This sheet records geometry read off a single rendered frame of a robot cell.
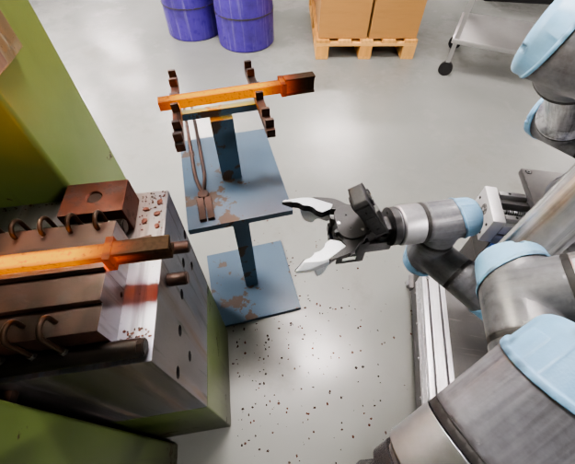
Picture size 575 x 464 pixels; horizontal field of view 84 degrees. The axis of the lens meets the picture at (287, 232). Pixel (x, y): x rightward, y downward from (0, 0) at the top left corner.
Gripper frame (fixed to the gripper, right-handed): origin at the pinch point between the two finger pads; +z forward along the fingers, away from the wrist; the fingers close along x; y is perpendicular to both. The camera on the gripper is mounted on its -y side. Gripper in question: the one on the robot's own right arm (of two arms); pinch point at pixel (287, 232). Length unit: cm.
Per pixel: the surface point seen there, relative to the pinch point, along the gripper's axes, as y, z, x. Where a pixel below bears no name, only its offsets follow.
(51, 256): -0.8, 38.1, 0.2
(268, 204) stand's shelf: 26.3, 1.0, 30.0
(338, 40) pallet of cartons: 86, -88, 270
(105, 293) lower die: 2.2, 30.0, -6.1
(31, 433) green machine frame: 15, 44, -22
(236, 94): -0.2, 6.0, 44.6
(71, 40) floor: 100, 167, 343
